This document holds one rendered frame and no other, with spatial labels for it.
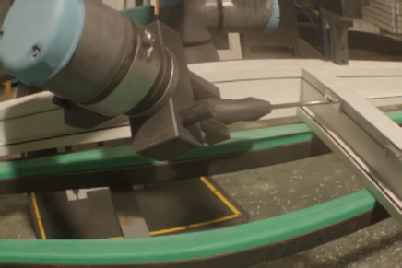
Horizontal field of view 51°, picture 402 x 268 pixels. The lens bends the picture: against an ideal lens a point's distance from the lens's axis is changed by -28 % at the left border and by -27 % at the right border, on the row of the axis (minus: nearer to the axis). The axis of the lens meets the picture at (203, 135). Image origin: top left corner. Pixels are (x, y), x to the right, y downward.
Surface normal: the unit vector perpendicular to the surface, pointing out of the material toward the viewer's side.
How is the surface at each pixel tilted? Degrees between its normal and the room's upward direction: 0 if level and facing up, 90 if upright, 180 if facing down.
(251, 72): 90
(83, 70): 115
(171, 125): 57
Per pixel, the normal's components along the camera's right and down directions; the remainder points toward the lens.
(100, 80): 0.51, 0.74
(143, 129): -0.44, -0.20
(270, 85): 0.26, 0.38
